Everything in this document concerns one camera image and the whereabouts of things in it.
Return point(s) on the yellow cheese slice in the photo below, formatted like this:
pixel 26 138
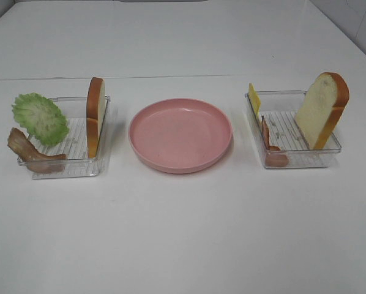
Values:
pixel 255 101

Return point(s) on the bacon strip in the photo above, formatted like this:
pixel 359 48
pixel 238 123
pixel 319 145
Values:
pixel 273 158
pixel 26 151

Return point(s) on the bread slice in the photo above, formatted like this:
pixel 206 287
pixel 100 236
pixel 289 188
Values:
pixel 322 108
pixel 95 110

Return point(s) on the green lettuce leaf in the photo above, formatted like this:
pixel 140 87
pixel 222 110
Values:
pixel 41 118

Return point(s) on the pink round plate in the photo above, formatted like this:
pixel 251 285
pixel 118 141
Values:
pixel 180 135

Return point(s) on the right clear plastic tray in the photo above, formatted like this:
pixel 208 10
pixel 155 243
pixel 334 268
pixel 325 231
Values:
pixel 278 109

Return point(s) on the clear plastic tray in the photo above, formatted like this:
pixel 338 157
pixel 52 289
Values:
pixel 74 146
pixel 278 109

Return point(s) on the left clear plastic tray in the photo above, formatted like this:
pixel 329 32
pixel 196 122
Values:
pixel 74 146

